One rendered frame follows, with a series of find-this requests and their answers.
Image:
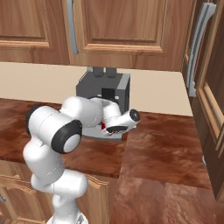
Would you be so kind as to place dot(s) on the dark grey coffee machine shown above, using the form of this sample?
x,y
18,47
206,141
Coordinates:
x,y
90,84

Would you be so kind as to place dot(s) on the wooden wall cupboard door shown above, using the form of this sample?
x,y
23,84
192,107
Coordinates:
x,y
26,29
125,29

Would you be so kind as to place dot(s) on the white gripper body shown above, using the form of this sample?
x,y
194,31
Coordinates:
x,y
114,132

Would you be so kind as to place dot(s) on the wooden base cupboard door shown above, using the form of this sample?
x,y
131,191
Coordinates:
x,y
94,201
17,201

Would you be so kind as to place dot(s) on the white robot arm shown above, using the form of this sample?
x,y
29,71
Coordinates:
x,y
52,137

